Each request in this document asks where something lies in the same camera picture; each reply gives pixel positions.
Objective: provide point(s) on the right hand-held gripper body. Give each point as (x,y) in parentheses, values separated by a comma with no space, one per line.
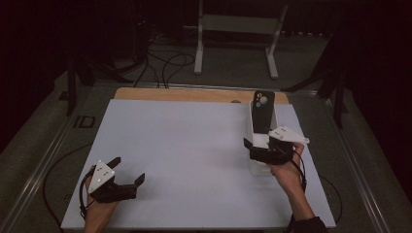
(275,153)

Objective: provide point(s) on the person's left hand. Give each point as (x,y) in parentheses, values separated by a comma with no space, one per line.
(97,215)

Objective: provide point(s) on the white plastic bin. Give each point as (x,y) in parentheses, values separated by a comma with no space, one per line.
(259,170)

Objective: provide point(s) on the metal floor rail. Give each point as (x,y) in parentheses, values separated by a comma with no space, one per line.
(362,181)
(35,174)

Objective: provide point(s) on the white metal stand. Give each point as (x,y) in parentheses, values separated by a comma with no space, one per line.
(239,24)

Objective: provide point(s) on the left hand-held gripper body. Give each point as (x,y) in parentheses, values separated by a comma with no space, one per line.
(102,176)

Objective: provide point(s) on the wooden board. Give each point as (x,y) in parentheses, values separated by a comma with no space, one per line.
(194,94)

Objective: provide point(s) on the black phone case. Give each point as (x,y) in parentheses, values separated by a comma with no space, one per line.
(263,119)

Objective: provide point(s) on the person's right hand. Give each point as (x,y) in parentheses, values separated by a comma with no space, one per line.
(291,176)

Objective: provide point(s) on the white work board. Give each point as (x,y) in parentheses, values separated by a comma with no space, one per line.
(181,197)

